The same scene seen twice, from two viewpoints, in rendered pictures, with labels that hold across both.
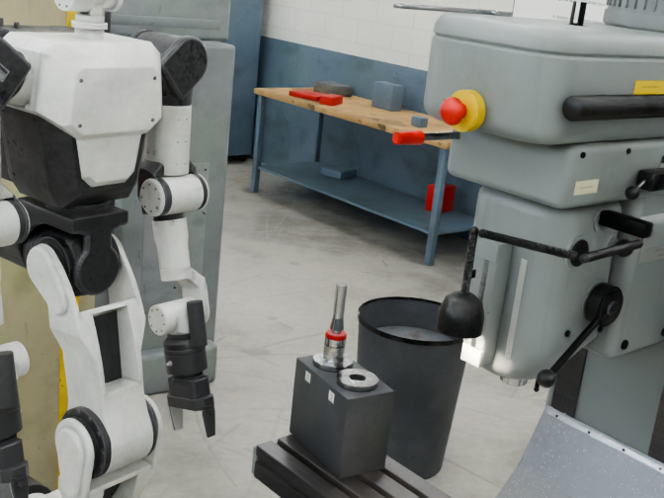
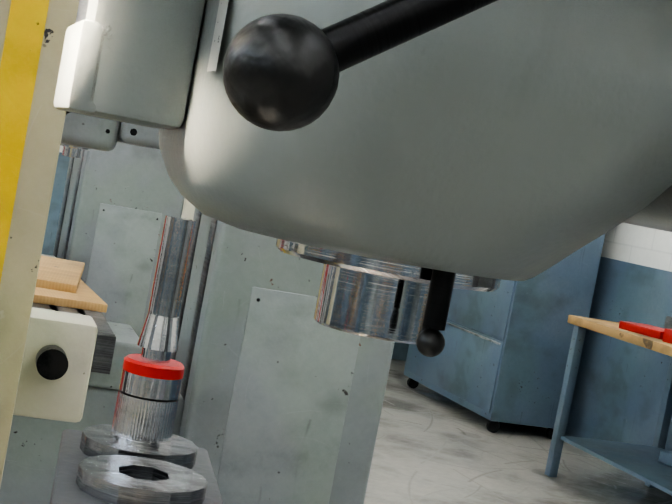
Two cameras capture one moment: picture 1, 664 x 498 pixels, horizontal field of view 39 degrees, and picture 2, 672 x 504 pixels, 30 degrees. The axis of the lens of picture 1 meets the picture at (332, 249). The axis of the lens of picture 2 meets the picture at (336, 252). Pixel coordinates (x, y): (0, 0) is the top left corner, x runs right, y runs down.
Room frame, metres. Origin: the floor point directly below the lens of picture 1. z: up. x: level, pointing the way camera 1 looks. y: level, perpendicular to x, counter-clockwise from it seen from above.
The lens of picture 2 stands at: (1.06, -0.50, 1.33)
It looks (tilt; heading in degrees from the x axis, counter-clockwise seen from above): 3 degrees down; 22
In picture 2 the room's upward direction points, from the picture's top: 11 degrees clockwise
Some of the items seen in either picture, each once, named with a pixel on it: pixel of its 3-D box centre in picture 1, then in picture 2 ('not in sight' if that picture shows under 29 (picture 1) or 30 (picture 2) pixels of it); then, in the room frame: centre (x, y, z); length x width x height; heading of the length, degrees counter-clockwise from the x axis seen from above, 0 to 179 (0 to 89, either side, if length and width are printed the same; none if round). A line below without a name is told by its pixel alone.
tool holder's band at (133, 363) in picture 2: (336, 334); (154, 366); (1.90, -0.03, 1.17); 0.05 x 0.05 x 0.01
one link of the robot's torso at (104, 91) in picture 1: (66, 106); not in sight; (1.75, 0.53, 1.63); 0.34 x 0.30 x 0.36; 143
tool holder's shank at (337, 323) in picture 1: (339, 308); (167, 289); (1.90, -0.03, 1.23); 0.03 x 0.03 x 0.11
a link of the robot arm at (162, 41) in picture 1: (166, 68); not in sight; (1.91, 0.37, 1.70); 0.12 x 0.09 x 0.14; 53
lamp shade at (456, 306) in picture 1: (461, 310); not in sight; (1.36, -0.21, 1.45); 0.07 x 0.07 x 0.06
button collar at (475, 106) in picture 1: (465, 111); not in sight; (1.35, -0.17, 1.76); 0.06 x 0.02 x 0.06; 42
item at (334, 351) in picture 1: (334, 347); (146, 406); (1.90, -0.03, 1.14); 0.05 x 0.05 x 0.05
